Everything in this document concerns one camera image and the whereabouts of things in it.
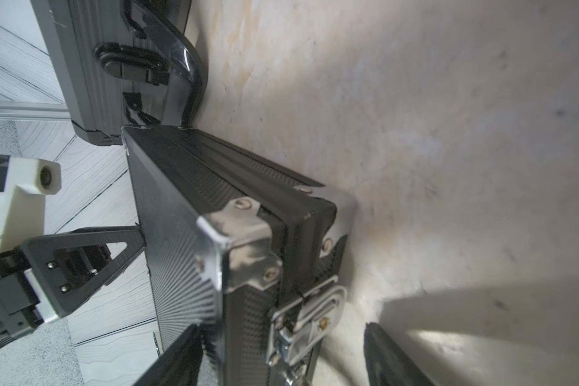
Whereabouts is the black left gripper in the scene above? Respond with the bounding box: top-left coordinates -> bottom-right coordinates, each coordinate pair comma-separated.
0,225 -> 146,350

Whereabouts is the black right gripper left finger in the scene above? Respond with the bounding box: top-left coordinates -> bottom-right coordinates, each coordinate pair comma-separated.
134,325 -> 204,386

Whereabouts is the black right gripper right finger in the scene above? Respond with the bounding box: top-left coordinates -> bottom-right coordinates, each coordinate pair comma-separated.
363,323 -> 434,386

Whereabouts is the black poker case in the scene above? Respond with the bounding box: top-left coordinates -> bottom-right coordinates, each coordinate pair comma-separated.
122,125 -> 357,385
32,1 -> 208,146

